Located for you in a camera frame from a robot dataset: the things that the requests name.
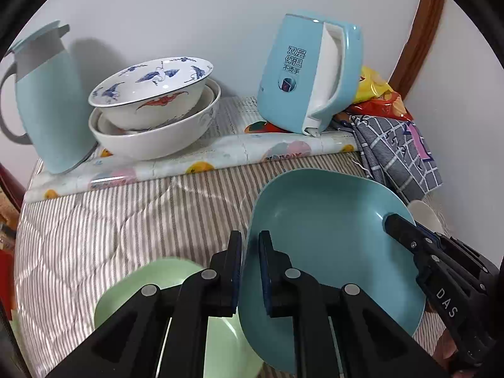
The light blue electric kettle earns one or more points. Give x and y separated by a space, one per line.
287 86

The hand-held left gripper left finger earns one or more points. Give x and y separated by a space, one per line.
236 267

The blue square plate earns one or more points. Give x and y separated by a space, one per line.
327 220

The light blue thermos jug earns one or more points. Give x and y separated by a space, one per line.
51 98

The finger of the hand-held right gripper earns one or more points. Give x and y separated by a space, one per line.
401 232

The red snack bag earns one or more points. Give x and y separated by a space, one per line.
386 106

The dark red wooden furniture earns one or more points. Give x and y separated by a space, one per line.
10 189

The painted porcelain bowl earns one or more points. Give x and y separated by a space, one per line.
157 102

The striped quilted blanket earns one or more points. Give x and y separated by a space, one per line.
138 224

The brown wooden door frame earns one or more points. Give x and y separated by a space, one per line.
421 39

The printed plastic table cover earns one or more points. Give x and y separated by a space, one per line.
236 149

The large white patterned bowl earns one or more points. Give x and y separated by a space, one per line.
157 143

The plain white bowl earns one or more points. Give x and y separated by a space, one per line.
427 214

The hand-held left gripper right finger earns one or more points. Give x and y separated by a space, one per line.
265 271

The green square plate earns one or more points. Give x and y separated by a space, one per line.
224 346

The grey checked cloth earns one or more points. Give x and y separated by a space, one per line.
386 153

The medium white bowl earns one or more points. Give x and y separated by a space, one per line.
208 100

